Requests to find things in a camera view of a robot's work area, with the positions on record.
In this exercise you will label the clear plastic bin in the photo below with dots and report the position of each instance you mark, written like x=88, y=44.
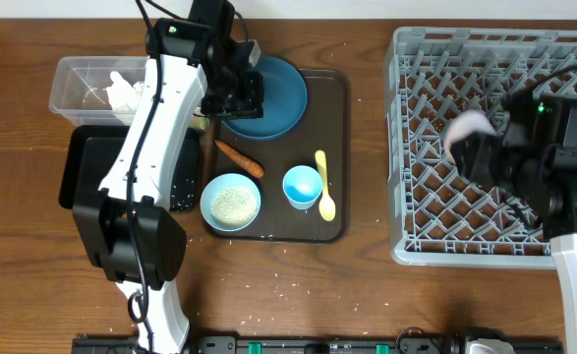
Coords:
x=78, y=91

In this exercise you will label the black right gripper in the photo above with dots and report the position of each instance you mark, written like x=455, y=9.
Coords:
x=475, y=165

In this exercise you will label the grey dishwasher rack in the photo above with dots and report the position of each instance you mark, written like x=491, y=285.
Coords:
x=431, y=75

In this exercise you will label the dark blue plate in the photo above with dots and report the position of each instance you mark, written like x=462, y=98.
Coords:
x=285, y=101

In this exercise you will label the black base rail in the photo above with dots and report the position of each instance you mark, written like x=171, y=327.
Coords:
x=412, y=340

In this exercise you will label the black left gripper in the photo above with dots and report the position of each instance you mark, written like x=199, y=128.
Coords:
x=253, y=104

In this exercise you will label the yellow plastic spoon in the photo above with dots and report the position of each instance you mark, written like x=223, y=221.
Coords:
x=326, y=206

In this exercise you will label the orange carrot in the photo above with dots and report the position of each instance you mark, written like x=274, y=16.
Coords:
x=246, y=163

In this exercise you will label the dark brown tray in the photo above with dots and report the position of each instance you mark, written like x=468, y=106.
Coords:
x=325, y=125

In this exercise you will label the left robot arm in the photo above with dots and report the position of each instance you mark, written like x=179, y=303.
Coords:
x=194, y=65

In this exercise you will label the white tissue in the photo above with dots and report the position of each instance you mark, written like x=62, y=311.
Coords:
x=124, y=98

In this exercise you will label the black plastic bin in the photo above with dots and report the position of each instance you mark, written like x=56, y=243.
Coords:
x=93, y=150

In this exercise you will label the light blue cup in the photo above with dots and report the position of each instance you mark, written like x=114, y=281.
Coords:
x=302, y=186

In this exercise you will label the white rice pile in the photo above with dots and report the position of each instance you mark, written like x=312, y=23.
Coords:
x=234, y=207

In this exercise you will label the pink cup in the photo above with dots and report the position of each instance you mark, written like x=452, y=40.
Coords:
x=467, y=123

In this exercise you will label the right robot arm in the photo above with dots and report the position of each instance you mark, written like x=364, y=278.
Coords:
x=535, y=160

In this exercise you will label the light blue bowl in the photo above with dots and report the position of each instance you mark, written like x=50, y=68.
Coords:
x=219, y=183

